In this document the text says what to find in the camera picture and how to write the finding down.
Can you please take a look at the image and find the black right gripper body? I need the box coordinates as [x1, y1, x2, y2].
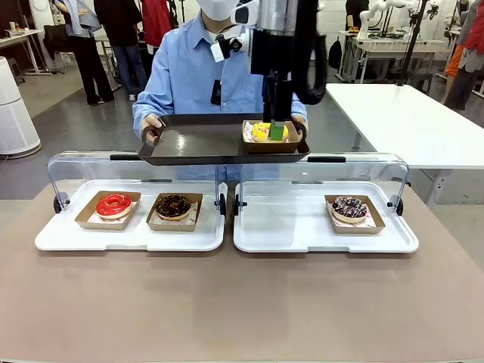
[250, 29, 294, 82]

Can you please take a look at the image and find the yellow sprinkled donut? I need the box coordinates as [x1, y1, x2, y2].
[252, 121, 289, 144]

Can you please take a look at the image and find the brown cardboard donut box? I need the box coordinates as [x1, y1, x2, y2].
[74, 191, 142, 231]
[324, 194, 386, 234]
[241, 119, 302, 154]
[146, 192, 204, 233]

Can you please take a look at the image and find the dark serving tray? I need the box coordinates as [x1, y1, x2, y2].
[138, 112, 311, 166]

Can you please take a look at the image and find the purple sprinkled donut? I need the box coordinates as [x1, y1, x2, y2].
[330, 195, 370, 225]

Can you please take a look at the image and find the person's right forearm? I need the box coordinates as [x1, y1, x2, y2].
[132, 88, 169, 128]

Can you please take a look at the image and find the person's left forearm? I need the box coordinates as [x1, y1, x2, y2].
[290, 101, 308, 121]

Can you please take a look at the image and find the person in blue shirt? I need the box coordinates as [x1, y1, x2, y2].
[132, 0, 308, 181]

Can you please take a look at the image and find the chocolate glazed donut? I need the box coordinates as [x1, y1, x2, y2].
[155, 194, 192, 222]

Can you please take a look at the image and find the red glazed donut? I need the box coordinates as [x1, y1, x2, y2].
[95, 193, 133, 222]

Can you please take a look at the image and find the person's right hand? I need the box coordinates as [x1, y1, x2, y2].
[140, 114, 165, 147]

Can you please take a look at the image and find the white face mask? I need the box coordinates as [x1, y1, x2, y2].
[197, 0, 240, 22]

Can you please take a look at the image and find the clear hinged display lid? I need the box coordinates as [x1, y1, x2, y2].
[234, 152, 411, 217]
[47, 150, 228, 217]

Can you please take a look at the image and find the seated bystander in black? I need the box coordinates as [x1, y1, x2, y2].
[327, 0, 371, 70]

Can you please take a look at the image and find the white background workbench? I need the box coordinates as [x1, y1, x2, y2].
[337, 29, 448, 84]

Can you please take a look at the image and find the large white table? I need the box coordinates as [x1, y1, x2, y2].
[324, 82, 484, 205]

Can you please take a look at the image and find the bystander in red top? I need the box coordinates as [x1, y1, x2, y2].
[141, 0, 175, 48]

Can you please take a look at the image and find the white display tray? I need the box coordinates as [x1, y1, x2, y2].
[34, 180, 228, 253]
[233, 180, 420, 254]

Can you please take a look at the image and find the black tripod pole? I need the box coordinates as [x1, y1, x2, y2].
[396, 0, 431, 88]

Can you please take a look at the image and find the bystander in black and jeans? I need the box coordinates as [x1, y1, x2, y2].
[93, 0, 148, 102]

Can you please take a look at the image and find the bystander with light-blue shirt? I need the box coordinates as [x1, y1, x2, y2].
[52, 0, 115, 106]

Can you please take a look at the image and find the bystander in red vest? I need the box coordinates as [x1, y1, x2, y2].
[440, 0, 484, 111]

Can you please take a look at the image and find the black office chair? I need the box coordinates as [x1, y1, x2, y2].
[42, 24, 73, 75]

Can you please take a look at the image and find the white background desk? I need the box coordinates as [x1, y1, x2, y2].
[0, 29, 53, 76]

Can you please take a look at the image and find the white air purifier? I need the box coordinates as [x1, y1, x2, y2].
[0, 55, 42, 156]

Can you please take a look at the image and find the black cable sleeve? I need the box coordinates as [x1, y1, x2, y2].
[293, 0, 328, 106]

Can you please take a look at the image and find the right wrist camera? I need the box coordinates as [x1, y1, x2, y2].
[210, 33, 250, 64]

